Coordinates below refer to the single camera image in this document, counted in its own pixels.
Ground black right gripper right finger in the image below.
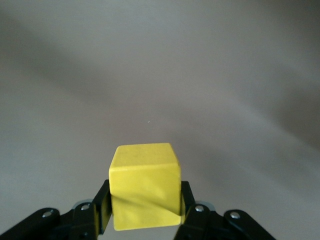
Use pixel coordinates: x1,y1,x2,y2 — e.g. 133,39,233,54
174,180,275,240

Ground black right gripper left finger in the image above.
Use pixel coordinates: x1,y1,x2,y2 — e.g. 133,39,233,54
0,179,113,240

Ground yellow cube block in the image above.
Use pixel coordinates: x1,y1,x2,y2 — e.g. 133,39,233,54
108,142,182,232

